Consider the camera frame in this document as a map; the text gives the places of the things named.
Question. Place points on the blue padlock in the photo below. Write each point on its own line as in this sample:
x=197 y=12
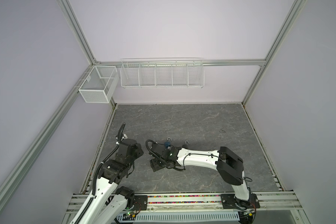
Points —
x=168 y=142

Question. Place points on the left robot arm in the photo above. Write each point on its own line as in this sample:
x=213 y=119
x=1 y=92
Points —
x=106 y=200

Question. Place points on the dark grey padlock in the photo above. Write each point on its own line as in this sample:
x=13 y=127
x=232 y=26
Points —
x=186 y=145

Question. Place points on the white mesh box basket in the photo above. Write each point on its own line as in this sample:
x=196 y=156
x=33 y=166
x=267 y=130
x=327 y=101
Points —
x=99 y=85

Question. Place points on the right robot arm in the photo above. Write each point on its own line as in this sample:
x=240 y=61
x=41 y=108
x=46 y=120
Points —
x=228 y=164

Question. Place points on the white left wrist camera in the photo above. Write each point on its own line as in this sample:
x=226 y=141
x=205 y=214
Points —
x=122 y=137

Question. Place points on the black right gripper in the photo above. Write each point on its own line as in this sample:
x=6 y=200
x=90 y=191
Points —
x=154 y=165

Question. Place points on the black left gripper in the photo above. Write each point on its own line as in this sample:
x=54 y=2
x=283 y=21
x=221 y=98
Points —
x=139 y=150

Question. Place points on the white wire shelf basket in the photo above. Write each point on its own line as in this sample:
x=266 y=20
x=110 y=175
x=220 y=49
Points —
x=162 y=73

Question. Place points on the aluminium enclosure frame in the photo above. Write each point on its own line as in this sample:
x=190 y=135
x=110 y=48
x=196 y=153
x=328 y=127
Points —
x=13 y=181

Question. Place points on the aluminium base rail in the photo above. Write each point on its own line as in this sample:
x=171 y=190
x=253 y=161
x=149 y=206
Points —
x=195 y=207

